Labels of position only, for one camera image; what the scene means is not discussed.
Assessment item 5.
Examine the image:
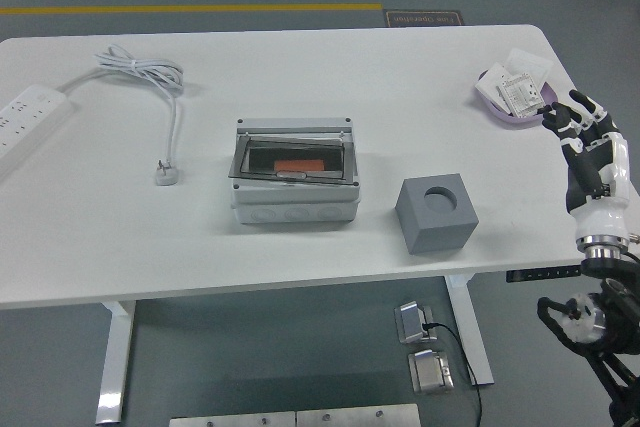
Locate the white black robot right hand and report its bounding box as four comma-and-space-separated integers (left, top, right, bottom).
541, 89, 632, 243

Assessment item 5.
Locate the metal floor plate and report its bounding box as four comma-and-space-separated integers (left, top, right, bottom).
168, 410, 297, 427
295, 403, 421, 427

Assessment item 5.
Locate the small plain white packet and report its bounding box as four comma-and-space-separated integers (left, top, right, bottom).
475, 62, 511, 113

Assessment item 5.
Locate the printed white packet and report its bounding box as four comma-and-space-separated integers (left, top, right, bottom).
497, 71, 546, 119

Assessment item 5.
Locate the transparent hinged box lid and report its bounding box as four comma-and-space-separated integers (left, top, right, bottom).
227, 133, 357, 184

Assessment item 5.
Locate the purple shallow dish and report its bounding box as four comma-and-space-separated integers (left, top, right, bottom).
473, 68, 560, 130

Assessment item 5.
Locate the large plain white packet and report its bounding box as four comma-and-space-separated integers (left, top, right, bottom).
503, 48, 554, 83

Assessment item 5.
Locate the metal floor socket with plug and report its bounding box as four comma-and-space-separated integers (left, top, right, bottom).
394, 300, 441, 345

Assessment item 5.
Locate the black table control panel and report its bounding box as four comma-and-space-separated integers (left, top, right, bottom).
505, 265, 584, 283

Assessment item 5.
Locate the white table leg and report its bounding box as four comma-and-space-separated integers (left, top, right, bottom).
446, 274, 495, 388
94, 299, 137, 424

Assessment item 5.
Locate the black floor cable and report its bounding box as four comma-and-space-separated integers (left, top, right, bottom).
424, 321, 484, 427

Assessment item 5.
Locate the grey plastic junction box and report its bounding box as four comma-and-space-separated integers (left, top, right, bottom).
230, 117, 362, 226

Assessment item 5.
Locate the grey foam block holder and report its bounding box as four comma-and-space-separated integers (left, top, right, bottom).
394, 174, 480, 255

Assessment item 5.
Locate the white power strip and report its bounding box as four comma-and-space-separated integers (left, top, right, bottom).
0, 85, 76, 178

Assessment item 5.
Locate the orange cylindrical battery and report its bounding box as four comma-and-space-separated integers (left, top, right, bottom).
273, 159, 325, 174

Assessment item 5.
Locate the white power cord with plug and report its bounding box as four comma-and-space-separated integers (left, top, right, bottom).
57, 44, 187, 187

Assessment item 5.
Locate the dark floor sign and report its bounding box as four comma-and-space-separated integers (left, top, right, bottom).
382, 9, 466, 28

